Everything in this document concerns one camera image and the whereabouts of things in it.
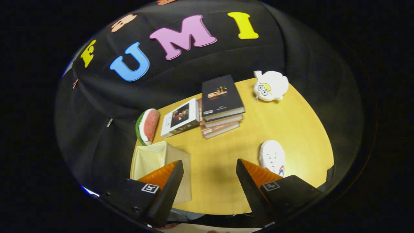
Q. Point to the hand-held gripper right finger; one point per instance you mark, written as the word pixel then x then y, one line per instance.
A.
pixel 250 195

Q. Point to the white plush toy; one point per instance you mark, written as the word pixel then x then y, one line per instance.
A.
pixel 271 85

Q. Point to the bright screen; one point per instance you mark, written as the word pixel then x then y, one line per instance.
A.
pixel 89 191

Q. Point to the white perforated shoe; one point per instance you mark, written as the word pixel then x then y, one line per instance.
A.
pixel 271 155

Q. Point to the watermelon slice toy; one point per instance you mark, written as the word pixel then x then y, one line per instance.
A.
pixel 149 126

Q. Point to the beige fabric storage box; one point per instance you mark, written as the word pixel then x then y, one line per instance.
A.
pixel 152 158

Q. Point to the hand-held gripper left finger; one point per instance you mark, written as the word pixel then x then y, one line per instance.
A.
pixel 166 202

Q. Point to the black hardcover book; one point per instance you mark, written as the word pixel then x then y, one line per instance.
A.
pixel 221 95

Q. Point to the thick brown book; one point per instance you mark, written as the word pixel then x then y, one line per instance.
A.
pixel 221 130

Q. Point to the small red clip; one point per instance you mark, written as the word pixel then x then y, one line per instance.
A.
pixel 75 83

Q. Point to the black backdrop cloth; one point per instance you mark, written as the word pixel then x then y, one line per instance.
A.
pixel 226 58

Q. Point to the thin brown book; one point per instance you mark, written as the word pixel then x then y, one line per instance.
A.
pixel 223 121

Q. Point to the small white clip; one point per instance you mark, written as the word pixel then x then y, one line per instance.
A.
pixel 110 122

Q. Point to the white book with portrait cover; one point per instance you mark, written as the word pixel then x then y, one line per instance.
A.
pixel 181 118

